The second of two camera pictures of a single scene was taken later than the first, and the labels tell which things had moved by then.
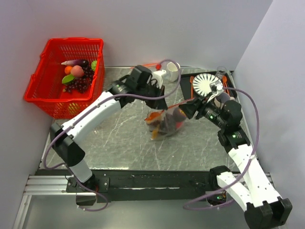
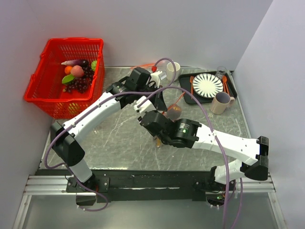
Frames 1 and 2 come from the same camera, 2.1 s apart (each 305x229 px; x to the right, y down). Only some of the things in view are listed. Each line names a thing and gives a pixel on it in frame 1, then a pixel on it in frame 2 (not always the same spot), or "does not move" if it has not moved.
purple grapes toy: (81, 84) does not move
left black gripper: (159, 104) does not move
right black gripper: (199, 105) to (139, 119)
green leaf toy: (67, 78) does not move
